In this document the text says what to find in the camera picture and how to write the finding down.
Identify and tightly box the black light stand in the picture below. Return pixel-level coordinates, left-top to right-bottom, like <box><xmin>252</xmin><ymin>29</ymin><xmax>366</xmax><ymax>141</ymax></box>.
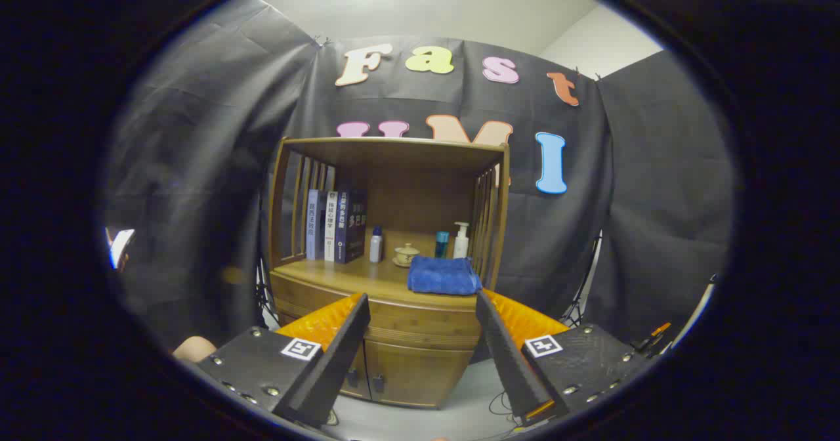
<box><xmin>561</xmin><ymin>231</ymin><xmax>601</xmax><ymax>327</ymax></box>
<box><xmin>256</xmin><ymin>257</ymin><xmax>276</xmax><ymax>327</ymax></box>

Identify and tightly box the wooden countertop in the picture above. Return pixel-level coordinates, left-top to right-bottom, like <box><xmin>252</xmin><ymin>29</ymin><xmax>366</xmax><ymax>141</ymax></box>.
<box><xmin>272</xmin><ymin>230</ymin><xmax>490</xmax><ymax>310</ymax></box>

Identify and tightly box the wooden cabinet door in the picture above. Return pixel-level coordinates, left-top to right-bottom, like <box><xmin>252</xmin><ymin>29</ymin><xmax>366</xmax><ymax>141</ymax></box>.
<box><xmin>338</xmin><ymin>344</ymin><xmax>368</xmax><ymax>402</ymax></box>
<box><xmin>363</xmin><ymin>339</ymin><xmax>476</xmax><ymax>409</ymax></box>

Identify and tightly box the white book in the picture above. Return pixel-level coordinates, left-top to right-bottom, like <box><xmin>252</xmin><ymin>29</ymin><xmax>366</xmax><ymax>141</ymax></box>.
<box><xmin>324</xmin><ymin>190</ymin><xmax>339</xmax><ymax>263</ymax></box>

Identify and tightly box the wooden cabinet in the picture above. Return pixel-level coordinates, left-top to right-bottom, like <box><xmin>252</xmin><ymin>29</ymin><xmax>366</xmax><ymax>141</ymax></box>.
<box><xmin>266</xmin><ymin>136</ymin><xmax>511</xmax><ymax>409</ymax></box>

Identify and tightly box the black and orange tool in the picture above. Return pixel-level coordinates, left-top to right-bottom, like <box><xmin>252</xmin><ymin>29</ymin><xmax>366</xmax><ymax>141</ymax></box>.
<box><xmin>633</xmin><ymin>322</ymin><xmax>673</xmax><ymax>353</ymax></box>

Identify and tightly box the wooden drawer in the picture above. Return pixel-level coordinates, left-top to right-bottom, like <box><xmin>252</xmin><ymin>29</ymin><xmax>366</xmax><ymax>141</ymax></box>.
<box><xmin>270</xmin><ymin>272</ymin><xmax>483</xmax><ymax>351</ymax></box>

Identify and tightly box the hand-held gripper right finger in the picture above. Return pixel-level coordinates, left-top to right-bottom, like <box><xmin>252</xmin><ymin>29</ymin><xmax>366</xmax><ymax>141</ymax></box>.
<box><xmin>475</xmin><ymin>289</ymin><xmax>650</xmax><ymax>427</ymax></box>

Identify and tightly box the blue folded towel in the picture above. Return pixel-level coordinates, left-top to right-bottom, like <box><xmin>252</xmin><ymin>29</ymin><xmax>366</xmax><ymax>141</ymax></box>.
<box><xmin>407</xmin><ymin>255</ymin><xmax>484</xmax><ymax>296</ymax></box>

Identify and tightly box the light blue book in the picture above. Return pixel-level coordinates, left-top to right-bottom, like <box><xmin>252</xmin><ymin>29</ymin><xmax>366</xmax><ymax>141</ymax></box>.
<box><xmin>306</xmin><ymin>189</ymin><xmax>329</xmax><ymax>261</ymax></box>

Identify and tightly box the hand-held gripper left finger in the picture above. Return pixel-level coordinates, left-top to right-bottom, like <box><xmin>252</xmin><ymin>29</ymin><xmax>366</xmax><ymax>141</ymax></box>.
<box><xmin>197</xmin><ymin>292</ymin><xmax>371</xmax><ymax>429</ymax></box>

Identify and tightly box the dark blue book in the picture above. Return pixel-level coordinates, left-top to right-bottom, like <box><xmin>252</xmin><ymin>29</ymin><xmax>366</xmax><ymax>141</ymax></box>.
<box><xmin>335</xmin><ymin>188</ymin><xmax>368</xmax><ymax>264</ymax></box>

